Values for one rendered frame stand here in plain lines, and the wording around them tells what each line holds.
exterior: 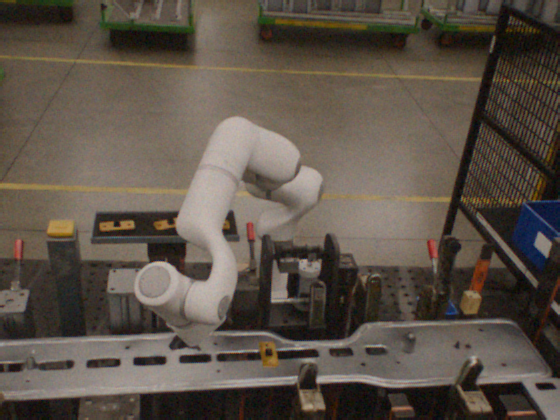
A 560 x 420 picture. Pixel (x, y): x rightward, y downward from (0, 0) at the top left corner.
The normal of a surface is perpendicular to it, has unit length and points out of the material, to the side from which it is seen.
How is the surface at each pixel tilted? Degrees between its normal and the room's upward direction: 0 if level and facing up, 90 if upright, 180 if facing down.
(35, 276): 0
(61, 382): 0
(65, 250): 90
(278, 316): 0
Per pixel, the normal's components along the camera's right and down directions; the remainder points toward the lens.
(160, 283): -0.22, -0.36
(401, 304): 0.07, -0.83
